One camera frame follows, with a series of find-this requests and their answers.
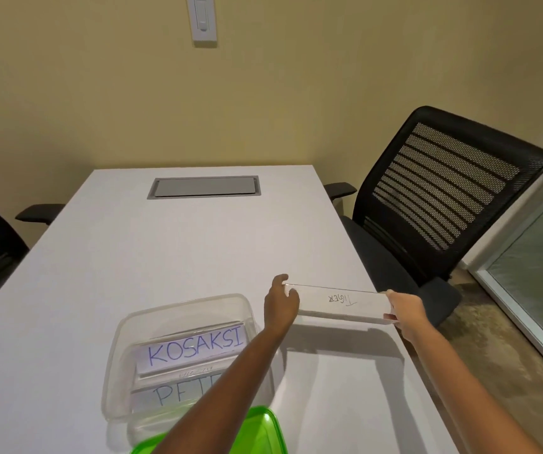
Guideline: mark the clear plastic container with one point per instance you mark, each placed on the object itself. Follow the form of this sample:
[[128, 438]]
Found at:
[[120, 364]]

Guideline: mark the person's left forearm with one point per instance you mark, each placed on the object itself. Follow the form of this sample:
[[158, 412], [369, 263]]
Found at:
[[224, 397]]

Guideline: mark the person's right hand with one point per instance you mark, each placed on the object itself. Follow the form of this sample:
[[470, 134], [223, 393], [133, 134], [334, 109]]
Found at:
[[411, 316]]

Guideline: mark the white framed glass door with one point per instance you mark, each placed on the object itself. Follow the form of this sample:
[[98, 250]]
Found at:
[[536, 288]]

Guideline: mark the person's left hand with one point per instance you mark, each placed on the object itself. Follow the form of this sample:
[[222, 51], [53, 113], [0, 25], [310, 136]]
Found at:
[[281, 307]]

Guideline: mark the person's right forearm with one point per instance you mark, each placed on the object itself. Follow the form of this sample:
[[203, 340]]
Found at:
[[474, 397]]

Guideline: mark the green plastic lid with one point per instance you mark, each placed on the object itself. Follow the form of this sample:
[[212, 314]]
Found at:
[[262, 435]]

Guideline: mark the white wall switch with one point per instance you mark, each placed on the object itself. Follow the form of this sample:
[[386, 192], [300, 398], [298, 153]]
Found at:
[[201, 18]]

